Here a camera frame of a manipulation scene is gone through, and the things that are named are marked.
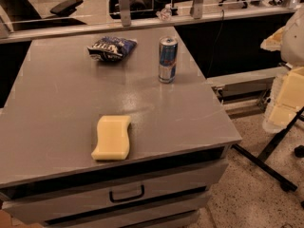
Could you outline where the blue chip bag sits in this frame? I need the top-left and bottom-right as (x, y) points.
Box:
(87, 36), (137, 62)

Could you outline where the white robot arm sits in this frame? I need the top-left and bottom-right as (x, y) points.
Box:
(260, 7), (304, 133)

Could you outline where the grey drawer cabinet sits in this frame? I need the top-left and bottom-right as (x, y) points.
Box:
(0, 28), (240, 228)

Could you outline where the yellow sponge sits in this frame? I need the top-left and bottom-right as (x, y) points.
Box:
(91, 115), (131, 161)

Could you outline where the blue silver energy drink can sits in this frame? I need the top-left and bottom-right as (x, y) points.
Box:
(159, 36), (178, 84)

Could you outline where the black metal stand leg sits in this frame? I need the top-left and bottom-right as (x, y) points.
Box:
(231, 107), (304, 193)

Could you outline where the black office chair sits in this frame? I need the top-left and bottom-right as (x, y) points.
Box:
(0, 0), (84, 31)

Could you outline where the black drawer handle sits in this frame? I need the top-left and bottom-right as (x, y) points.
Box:
(109, 184), (145, 203)

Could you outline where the metal desk rail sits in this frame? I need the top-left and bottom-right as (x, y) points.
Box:
(0, 3), (303, 44)

